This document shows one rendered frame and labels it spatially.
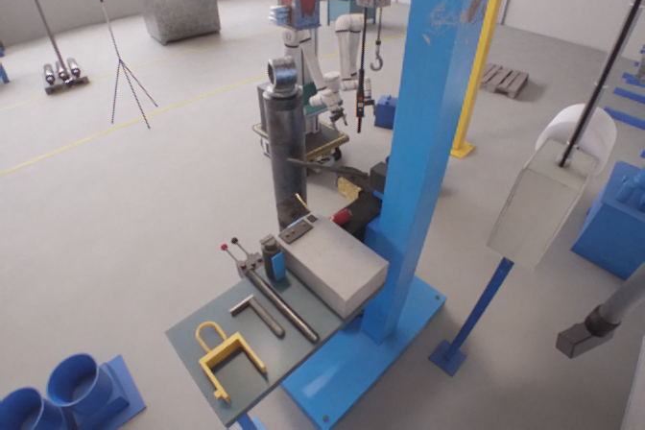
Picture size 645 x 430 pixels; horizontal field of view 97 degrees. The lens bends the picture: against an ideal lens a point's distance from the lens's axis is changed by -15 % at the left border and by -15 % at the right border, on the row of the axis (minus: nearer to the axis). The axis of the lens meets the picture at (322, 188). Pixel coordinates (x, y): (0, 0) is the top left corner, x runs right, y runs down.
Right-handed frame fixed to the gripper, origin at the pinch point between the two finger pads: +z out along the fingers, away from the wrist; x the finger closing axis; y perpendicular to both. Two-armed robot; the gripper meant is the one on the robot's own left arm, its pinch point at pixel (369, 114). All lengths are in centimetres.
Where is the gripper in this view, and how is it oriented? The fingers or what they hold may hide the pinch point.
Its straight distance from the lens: 311.9
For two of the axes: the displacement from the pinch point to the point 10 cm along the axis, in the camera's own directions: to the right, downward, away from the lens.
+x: 8.4, -2.5, 4.9
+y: 5.3, 1.7, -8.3
